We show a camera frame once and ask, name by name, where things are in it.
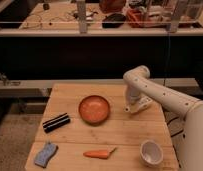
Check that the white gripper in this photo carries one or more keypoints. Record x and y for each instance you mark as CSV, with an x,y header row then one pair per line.
x,y
132,96

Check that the white bottle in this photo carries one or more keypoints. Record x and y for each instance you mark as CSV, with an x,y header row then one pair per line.
x,y
140,105

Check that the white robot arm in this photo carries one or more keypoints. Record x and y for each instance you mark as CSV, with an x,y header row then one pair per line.
x,y
189,108

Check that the orange ceramic bowl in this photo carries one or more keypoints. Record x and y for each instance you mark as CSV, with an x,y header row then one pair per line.
x,y
94,109

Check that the white cup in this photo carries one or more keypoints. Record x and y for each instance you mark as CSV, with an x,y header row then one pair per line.
x,y
151,153

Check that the orange toy carrot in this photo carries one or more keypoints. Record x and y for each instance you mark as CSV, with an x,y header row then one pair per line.
x,y
100,154

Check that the black tray on bench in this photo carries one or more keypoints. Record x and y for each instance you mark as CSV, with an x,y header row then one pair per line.
x,y
114,20

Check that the orange container on bench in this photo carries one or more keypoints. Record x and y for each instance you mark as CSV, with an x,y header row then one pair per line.
x,y
135,18

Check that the black striped box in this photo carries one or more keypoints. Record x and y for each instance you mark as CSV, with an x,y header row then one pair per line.
x,y
56,122

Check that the blue sponge cloth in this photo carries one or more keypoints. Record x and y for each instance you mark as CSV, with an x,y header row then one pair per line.
x,y
45,154

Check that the metal post right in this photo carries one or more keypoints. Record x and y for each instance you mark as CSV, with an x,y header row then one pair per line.
x,y
173,26

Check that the metal post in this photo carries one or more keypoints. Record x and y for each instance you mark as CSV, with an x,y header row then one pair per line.
x,y
173,26
81,8

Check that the metal post left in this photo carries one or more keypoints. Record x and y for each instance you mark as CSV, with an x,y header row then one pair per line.
x,y
81,8

